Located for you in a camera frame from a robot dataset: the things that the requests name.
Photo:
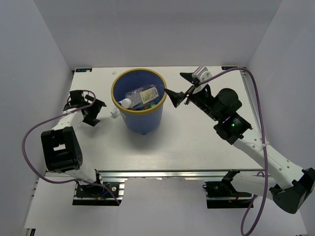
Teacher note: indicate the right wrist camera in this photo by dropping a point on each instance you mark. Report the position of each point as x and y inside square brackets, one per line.
[200, 74]

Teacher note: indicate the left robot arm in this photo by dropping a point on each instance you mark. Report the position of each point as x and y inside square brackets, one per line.
[60, 145]

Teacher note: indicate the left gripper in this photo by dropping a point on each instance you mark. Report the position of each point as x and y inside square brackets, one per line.
[97, 106]

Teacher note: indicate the blue plastic bin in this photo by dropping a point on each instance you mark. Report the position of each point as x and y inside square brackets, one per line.
[142, 120]

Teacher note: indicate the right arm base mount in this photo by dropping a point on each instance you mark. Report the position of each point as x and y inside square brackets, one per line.
[222, 195]

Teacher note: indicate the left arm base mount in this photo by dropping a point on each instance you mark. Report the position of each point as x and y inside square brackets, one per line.
[89, 195]

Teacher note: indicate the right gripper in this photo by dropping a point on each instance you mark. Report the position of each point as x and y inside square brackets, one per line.
[177, 98]

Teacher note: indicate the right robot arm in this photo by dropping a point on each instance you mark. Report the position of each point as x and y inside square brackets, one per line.
[286, 183]

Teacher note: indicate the clear bottle white cap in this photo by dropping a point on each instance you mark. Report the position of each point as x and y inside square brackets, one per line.
[115, 113]

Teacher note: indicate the large clear labelled bottle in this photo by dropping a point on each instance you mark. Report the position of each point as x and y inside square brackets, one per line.
[139, 97]

